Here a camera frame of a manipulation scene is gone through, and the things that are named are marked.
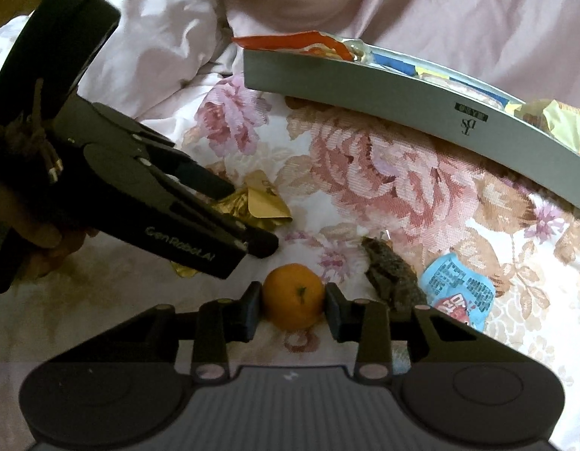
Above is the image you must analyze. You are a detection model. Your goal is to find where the yellow blue dinosaur snack bag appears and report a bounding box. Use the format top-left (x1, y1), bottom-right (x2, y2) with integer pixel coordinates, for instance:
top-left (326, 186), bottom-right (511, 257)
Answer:
top-left (363, 46), bottom-right (523, 110)

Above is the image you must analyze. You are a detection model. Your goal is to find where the yellow orange bread packet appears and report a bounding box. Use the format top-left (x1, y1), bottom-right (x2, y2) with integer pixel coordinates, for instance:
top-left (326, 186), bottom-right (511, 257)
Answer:
top-left (514, 100), bottom-right (580, 155)

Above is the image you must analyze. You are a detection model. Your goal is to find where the small orange tangerine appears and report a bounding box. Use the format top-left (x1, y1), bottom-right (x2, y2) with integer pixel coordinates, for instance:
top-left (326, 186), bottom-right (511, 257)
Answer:
top-left (262, 264), bottom-right (326, 332)

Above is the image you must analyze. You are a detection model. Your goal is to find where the dark seaweed snack packet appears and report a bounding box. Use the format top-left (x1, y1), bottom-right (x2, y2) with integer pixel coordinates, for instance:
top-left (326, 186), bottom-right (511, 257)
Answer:
top-left (361, 237), bottom-right (427, 313)

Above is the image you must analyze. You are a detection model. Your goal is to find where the floral bed sheet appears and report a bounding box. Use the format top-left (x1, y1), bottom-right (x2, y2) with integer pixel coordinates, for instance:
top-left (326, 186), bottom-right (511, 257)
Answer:
top-left (0, 76), bottom-right (580, 450)

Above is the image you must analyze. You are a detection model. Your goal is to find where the gold foil snack packet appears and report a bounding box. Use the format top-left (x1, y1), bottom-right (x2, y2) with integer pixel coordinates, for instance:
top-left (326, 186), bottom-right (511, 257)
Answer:
top-left (171, 170), bottom-right (292, 279)

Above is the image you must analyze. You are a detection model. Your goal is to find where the pale pink duvet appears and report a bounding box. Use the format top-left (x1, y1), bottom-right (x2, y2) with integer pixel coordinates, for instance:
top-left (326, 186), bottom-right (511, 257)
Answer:
top-left (0, 0), bottom-right (239, 118)

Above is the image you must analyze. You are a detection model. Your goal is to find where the red orange snack packet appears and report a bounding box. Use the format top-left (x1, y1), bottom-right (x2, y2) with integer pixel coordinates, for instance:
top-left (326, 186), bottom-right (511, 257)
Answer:
top-left (233, 30), bottom-right (355, 62)

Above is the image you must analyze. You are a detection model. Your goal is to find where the person's left hand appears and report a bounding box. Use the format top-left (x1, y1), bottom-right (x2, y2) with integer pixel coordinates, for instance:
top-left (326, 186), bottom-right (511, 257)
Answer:
top-left (0, 188), bottom-right (97, 294)

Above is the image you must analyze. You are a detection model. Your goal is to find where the light blue jelly packet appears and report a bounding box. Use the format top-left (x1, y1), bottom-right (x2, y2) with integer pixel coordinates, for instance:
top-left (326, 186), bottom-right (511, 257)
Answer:
top-left (419, 253), bottom-right (496, 332)

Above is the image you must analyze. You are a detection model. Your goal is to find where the grey shallow cardboard box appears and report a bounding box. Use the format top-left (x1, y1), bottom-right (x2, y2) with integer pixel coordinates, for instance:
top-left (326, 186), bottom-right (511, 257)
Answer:
top-left (243, 50), bottom-right (580, 210)

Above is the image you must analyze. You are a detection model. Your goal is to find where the pink satin curtain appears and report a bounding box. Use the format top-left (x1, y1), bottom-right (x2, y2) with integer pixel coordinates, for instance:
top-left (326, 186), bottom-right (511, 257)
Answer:
top-left (221, 0), bottom-right (580, 108)

